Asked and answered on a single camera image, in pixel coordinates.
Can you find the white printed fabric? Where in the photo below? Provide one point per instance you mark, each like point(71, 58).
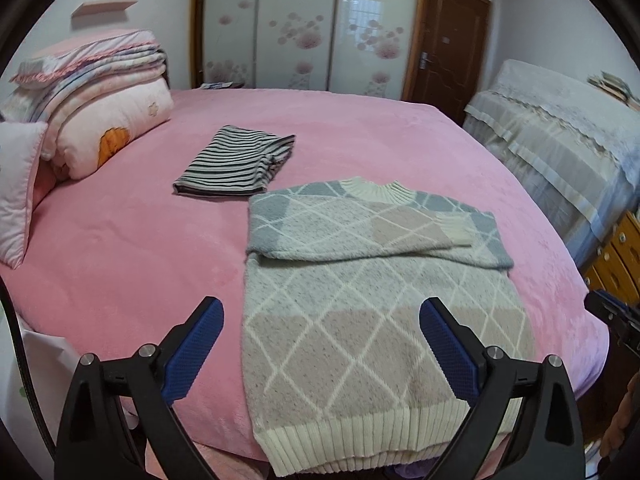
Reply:
point(45, 360)

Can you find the brown wooden door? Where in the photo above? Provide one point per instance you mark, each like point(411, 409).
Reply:
point(450, 45)

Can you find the pink comforter with orange print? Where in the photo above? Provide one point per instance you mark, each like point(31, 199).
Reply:
point(125, 120)

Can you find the floral sliding door wardrobe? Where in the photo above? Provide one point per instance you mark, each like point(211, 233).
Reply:
point(300, 25)

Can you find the pink wall shelf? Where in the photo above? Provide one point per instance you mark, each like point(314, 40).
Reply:
point(102, 8)

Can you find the pile of books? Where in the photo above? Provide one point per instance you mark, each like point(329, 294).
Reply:
point(612, 87)

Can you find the dark nightstand with papers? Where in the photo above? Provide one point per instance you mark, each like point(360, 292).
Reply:
point(220, 85)

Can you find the pink fleece bed blanket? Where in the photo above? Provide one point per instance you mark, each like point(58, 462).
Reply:
point(125, 240)

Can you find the grey diamond pattern knit sweater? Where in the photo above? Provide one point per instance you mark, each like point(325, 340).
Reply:
point(350, 310)

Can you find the white pink cushion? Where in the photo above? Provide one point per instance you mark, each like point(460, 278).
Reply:
point(17, 195)

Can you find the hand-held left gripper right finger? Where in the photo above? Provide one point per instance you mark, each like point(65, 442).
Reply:
point(447, 352)

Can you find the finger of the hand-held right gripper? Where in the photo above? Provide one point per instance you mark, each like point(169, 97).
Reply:
point(607, 304)
point(627, 335)

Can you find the wooden drawer cabinet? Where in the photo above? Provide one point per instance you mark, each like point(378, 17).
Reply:
point(617, 265)

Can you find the furniture under white lace cover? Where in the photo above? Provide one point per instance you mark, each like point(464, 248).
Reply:
point(550, 150)

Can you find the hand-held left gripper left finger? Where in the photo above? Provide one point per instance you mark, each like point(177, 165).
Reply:
point(195, 350)

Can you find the black white striped folded garment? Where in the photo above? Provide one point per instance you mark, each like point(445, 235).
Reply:
point(230, 165)

